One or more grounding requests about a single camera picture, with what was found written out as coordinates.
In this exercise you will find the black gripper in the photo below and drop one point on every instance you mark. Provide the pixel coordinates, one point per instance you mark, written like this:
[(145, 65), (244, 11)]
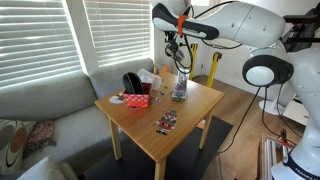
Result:
[(172, 40)]

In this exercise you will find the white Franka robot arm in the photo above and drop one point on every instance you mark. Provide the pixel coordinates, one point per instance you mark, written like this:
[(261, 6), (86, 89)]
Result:
[(250, 23)]

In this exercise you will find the translucent plastic cup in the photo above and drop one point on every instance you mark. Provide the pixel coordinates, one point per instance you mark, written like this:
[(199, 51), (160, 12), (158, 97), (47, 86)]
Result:
[(148, 78)]

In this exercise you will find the small clear bottle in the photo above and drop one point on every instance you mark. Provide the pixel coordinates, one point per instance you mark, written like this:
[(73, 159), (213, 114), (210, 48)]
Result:
[(182, 79)]

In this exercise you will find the white window blind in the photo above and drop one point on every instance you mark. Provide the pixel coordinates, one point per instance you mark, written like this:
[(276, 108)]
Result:
[(36, 40), (120, 30)]

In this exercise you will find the black discs stack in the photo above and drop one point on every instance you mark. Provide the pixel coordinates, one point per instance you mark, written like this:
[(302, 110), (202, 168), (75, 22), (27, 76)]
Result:
[(133, 83)]

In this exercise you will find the red patterned box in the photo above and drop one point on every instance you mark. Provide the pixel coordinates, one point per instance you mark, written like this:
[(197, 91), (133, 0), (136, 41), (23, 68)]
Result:
[(136, 100)]

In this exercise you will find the wooden square table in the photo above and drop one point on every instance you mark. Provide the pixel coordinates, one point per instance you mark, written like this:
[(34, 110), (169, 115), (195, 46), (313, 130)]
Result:
[(186, 113)]

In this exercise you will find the Santa figure sticker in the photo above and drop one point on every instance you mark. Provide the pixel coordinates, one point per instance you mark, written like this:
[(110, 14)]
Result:
[(167, 121)]

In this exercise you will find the dark floor rug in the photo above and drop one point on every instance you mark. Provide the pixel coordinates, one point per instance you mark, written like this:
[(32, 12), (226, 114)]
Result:
[(186, 156)]

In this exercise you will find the white stand base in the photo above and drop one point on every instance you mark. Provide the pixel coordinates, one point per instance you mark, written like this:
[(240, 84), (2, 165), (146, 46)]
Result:
[(271, 108)]

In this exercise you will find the gray fabric sofa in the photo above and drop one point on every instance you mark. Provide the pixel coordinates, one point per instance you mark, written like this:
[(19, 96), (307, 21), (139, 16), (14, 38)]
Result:
[(50, 96)]

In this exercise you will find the metal rack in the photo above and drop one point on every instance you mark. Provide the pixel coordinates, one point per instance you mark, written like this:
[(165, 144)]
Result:
[(270, 156)]

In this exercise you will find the red patterned cloth cushion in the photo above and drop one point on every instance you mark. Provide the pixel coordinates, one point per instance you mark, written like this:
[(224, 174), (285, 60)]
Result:
[(41, 133)]

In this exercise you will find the white cushion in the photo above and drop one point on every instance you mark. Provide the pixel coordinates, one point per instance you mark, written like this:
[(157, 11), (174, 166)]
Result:
[(43, 171)]

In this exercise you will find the circle pattern cushion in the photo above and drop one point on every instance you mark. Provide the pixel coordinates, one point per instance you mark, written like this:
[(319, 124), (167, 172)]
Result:
[(13, 143)]

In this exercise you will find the yellow stand post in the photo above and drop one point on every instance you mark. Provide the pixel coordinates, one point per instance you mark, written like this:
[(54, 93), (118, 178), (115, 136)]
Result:
[(213, 70), (193, 60)]

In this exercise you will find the black bracket mount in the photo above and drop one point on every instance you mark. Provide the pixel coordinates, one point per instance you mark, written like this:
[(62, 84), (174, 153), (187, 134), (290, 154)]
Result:
[(300, 30)]

